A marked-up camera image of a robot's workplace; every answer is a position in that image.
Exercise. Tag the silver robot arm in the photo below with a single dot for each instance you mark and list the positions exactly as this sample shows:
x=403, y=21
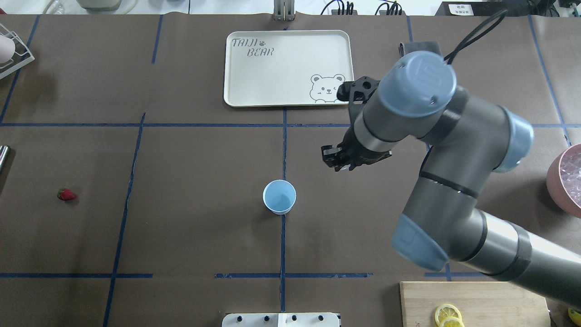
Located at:
x=469, y=139

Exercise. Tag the steel muddler black tip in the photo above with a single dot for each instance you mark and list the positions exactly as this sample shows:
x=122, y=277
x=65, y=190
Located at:
x=4, y=153

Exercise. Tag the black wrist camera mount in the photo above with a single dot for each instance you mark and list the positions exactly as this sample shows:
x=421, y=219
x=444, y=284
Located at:
x=356, y=94

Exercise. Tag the lemon slices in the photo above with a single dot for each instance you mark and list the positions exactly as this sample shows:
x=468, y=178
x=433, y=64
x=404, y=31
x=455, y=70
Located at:
x=448, y=315

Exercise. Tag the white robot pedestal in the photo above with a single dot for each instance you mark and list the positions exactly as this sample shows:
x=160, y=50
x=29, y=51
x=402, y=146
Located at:
x=283, y=319

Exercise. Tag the white cup rack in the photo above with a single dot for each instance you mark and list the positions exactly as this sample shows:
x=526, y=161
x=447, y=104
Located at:
x=22, y=56

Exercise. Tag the pink bowl of ice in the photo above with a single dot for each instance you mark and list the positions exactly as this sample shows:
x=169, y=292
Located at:
x=563, y=180

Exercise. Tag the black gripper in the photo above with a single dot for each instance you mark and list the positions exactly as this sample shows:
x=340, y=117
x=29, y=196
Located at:
x=362, y=154

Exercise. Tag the wooden cutting board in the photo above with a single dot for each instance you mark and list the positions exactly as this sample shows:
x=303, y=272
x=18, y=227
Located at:
x=482, y=304

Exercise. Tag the yellow lemon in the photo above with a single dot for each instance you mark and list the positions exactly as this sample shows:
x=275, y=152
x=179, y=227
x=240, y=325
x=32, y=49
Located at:
x=574, y=316

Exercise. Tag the cream bear tray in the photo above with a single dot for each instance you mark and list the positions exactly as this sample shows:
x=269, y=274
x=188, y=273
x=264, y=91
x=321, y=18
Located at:
x=286, y=67

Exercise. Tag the grey folded cloth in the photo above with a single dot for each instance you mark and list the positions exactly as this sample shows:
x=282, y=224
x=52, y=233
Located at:
x=430, y=46

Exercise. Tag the aluminium frame post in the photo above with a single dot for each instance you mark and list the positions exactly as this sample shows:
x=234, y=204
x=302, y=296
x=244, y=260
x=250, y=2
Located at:
x=284, y=10

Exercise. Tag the light blue plastic cup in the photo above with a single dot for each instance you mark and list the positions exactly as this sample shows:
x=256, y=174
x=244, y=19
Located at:
x=279, y=196

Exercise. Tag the pink cup on rack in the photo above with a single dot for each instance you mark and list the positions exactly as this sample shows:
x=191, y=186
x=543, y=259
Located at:
x=7, y=49

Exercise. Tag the red strawberry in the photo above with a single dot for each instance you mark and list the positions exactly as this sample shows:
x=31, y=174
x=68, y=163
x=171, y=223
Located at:
x=66, y=194

